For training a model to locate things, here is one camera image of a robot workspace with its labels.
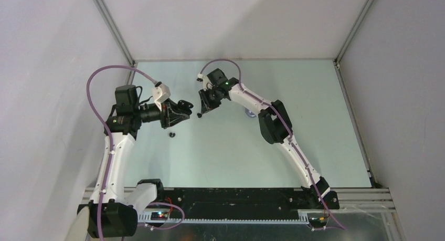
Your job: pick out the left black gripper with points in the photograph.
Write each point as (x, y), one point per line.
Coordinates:
(172, 114)

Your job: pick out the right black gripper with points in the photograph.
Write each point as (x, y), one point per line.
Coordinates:
(207, 104)

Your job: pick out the purple earbud charging case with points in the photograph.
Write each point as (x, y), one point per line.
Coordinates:
(250, 114)

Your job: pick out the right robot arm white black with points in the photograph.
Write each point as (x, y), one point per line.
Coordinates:
(274, 123)

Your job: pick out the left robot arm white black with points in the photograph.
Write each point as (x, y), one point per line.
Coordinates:
(111, 213)

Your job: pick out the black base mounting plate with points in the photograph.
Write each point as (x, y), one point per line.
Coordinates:
(240, 203)

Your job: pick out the left controller board with leds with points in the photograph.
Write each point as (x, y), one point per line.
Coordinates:
(159, 216)

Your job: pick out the controller board with leds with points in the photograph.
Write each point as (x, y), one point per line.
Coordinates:
(318, 222)
(159, 216)

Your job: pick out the right controller board with leds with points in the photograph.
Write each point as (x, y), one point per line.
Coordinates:
(318, 222)

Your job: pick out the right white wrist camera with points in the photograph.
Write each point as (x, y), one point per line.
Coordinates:
(207, 85)

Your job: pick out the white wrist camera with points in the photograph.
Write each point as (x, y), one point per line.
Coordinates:
(207, 85)
(160, 93)

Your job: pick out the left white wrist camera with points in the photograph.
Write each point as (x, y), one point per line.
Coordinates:
(160, 93)

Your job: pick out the grey slotted cable duct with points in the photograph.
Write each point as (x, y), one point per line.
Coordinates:
(148, 218)

